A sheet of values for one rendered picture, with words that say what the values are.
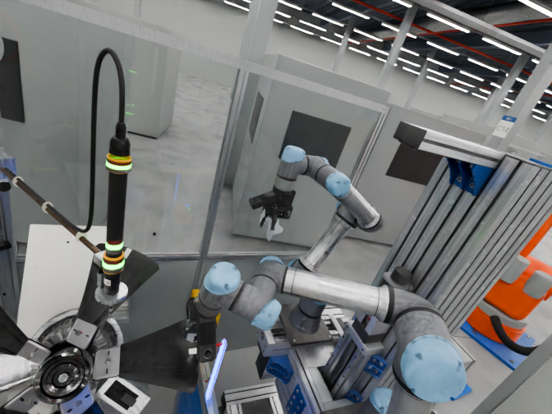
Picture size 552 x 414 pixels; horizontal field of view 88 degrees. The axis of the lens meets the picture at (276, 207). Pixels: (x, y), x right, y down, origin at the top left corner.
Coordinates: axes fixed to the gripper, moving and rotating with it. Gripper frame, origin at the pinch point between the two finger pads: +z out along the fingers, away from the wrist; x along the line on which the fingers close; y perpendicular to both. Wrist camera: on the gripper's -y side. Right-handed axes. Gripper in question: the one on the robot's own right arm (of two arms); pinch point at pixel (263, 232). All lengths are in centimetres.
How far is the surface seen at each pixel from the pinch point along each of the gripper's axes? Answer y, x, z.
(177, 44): -35, 46, -55
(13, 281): -88, 33, 50
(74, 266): -63, 9, 23
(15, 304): -89, 34, 64
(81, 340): -57, -22, 23
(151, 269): -40.6, -11.8, 6.7
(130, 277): -46.3, -12.2, 9.3
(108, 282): -51, -27, -3
